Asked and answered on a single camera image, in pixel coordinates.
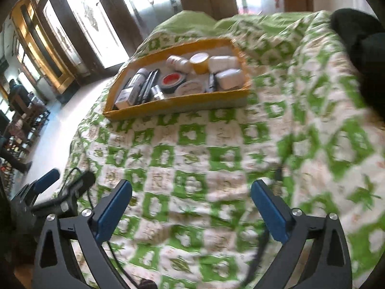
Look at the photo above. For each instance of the black tape roll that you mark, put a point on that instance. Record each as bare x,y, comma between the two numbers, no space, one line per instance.
171,81

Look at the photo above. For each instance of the grey-capped white bottle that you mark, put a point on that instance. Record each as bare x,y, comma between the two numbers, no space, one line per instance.
139,78

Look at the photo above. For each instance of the green patterned blanket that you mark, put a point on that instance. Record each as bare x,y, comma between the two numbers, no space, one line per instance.
195,156

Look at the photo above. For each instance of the small white container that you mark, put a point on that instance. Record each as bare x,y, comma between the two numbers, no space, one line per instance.
230,78

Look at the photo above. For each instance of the small cardboard box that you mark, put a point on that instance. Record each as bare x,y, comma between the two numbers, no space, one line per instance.
124,97

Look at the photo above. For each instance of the etched glass door panel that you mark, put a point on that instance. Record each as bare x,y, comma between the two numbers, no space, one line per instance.
93,21

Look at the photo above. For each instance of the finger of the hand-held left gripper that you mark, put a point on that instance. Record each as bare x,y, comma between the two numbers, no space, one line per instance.
81,185
45,182

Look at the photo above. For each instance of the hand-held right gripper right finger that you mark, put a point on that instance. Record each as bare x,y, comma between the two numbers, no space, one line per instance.
270,213

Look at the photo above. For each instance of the yellow-rimmed cardboard tray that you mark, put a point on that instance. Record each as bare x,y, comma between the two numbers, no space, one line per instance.
180,107

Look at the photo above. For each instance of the yellow round jar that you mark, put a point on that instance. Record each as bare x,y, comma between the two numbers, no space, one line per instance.
200,63

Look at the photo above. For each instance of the dark wooden chair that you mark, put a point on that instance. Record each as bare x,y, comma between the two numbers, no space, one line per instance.
33,123

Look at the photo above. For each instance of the small round tin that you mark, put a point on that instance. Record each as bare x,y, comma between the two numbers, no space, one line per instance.
189,88

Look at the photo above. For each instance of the white pill bottle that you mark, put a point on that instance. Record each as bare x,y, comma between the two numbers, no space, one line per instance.
224,63

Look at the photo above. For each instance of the thick black marker yellow end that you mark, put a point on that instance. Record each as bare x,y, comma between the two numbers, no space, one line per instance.
145,88

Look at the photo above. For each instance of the dark cloth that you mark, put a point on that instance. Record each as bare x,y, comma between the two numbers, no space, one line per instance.
361,51

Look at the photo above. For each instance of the red-label small white bottle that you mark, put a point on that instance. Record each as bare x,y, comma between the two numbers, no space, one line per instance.
177,63

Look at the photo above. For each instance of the small silver cylinder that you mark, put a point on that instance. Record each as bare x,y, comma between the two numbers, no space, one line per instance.
157,93

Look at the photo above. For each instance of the frosted glass door panel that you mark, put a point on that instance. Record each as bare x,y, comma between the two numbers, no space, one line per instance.
144,0

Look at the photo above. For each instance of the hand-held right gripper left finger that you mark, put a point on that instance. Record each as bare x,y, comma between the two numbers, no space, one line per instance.
112,213

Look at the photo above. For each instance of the yellow-framed door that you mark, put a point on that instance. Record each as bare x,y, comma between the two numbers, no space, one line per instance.
39,42

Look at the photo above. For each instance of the slim black marker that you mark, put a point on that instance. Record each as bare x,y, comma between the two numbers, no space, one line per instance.
154,79

